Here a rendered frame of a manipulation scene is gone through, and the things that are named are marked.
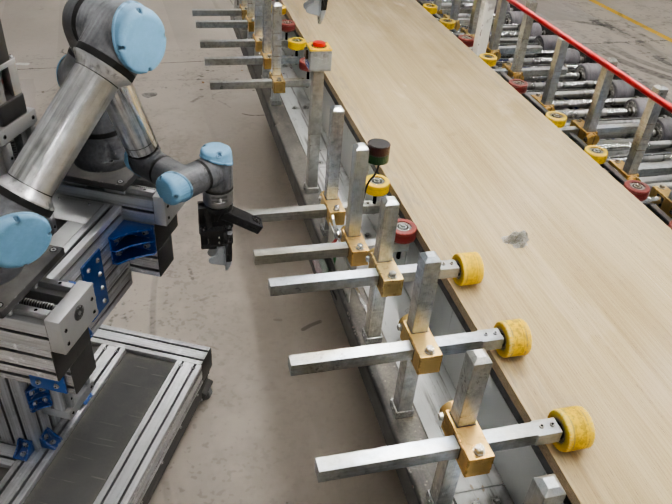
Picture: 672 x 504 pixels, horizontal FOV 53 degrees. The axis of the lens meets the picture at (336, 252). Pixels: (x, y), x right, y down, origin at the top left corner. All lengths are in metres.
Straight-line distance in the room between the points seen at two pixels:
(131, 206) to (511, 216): 1.06
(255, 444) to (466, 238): 1.07
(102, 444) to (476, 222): 1.30
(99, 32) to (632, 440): 1.26
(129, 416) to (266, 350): 0.69
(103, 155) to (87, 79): 0.53
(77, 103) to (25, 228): 0.24
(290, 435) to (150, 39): 1.56
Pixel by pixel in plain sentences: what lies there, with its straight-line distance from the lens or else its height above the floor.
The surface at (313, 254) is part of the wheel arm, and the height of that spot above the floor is 0.85.
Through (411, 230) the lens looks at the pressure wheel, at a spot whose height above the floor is 0.91.
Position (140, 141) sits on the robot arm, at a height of 1.21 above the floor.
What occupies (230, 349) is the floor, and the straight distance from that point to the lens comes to 2.74.
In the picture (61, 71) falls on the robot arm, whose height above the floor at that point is 1.23.
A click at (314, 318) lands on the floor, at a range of 2.88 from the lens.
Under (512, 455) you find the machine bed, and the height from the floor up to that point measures 0.71.
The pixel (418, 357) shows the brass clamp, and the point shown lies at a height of 0.96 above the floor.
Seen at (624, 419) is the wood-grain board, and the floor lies 0.90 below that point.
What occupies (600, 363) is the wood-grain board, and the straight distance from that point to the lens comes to 1.60.
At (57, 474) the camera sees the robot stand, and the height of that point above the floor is 0.21.
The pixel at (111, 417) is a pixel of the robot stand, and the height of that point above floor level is 0.21.
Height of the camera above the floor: 1.93
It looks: 36 degrees down
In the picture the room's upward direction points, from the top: 5 degrees clockwise
